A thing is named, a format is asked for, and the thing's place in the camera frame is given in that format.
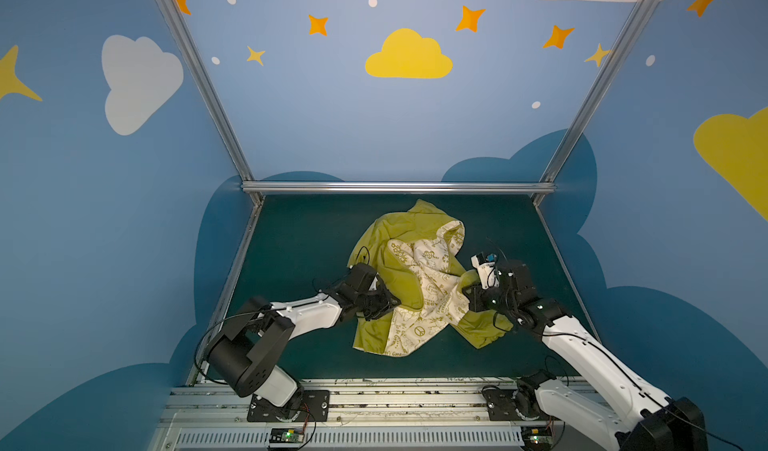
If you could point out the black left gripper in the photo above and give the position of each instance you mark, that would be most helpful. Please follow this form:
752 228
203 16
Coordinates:
377 298

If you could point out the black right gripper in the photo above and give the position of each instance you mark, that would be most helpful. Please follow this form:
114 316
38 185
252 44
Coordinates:
486 295

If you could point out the lime green jacket printed lining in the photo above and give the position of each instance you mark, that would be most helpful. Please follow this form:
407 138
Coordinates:
415 252

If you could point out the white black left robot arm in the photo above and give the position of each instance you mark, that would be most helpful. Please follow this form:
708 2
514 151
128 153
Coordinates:
245 348

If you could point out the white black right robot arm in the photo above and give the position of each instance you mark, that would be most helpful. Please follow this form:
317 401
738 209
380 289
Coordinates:
634 414

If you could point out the right green circuit board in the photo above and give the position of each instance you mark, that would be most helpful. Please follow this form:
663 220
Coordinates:
537 439

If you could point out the green circuit board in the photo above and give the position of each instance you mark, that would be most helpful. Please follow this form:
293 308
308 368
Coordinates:
537 439
286 438

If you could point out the left green circuit board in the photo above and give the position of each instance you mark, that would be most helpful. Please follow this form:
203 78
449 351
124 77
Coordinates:
286 438

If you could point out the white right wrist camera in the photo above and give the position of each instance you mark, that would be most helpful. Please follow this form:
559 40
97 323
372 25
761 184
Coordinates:
485 265

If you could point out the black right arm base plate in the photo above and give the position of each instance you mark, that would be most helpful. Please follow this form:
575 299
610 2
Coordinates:
501 404

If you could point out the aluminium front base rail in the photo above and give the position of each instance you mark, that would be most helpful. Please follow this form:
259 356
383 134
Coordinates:
363 414

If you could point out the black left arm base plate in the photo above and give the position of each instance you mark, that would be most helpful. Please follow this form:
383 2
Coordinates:
311 404

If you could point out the aluminium rear frame bar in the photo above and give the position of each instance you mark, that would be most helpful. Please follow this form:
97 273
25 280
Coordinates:
397 188

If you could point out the aluminium right frame post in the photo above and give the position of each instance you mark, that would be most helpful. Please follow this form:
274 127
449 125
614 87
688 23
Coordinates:
633 27

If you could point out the aluminium frame post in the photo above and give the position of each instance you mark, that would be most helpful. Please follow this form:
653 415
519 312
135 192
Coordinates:
633 27
175 21

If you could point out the aluminium left frame post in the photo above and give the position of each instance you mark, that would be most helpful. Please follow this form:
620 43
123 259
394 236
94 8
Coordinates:
175 21

